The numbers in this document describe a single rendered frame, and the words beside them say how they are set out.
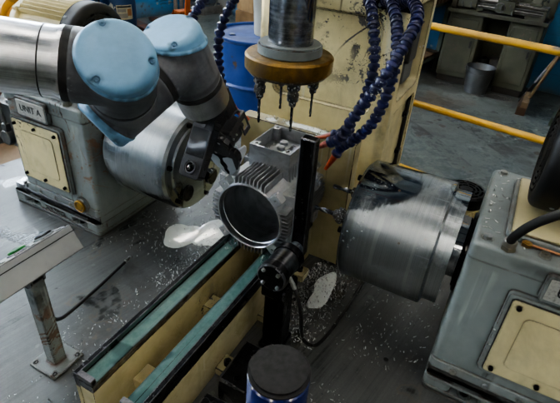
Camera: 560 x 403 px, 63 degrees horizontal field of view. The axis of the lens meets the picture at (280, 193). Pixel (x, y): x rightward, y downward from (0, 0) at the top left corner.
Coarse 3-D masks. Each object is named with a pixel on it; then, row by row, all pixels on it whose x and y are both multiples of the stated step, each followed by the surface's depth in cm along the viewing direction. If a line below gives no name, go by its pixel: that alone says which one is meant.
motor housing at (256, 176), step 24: (240, 168) 106; (264, 168) 98; (216, 192) 100; (240, 192) 108; (264, 192) 93; (216, 216) 103; (240, 216) 107; (264, 216) 111; (288, 216) 94; (240, 240) 103; (264, 240) 103
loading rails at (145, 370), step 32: (224, 256) 102; (256, 256) 115; (192, 288) 93; (224, 288) 106; (256, 288) 95; (160, 320) 85; (192, 320) 97; (224, 320) 86; (256, 320) 101; (96, 352) 77; (128, 352) 79; (160, 352) 89; (192, 352) 78; (224, 352) 91; (96, 384) 74; (128, 384) 82; (160, 384) 73; (192, 384) 82
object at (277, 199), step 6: (318, 162) 107; (222, 180) 97; (228, 180) 97; (222, 186) 98; (228, 186) 97; (276, 192) 94; (270, 198) 93; (276, 198) 92; (282, 198) 93; (276, 204) 93; (222, 228) 104; (270, 246) 99; (276, 246) 99; (270, 252) 100
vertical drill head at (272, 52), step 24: (288, 0) 83; (312, 0) 84; (288, 24) 85; (312, 24) 87; (264, 48) 88; (288, 48) 86; (312, 48) 87; (264, 72) 86; (288, 72) 85; (312, 72) 86; (288, 96) 90; (312, 96) 99
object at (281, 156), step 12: (264, 132) 104; (276, 132) 107; (288, 132) 107; (300, 132) 106; (252, 144) 99; (264, 144) 105; (276, 144) 106; (288, 144) 104; (252, 156) 100; (264, 156) 99; (276, 156) 97; (288, 156) 96; (288, 168) 97; (288, 180) 99
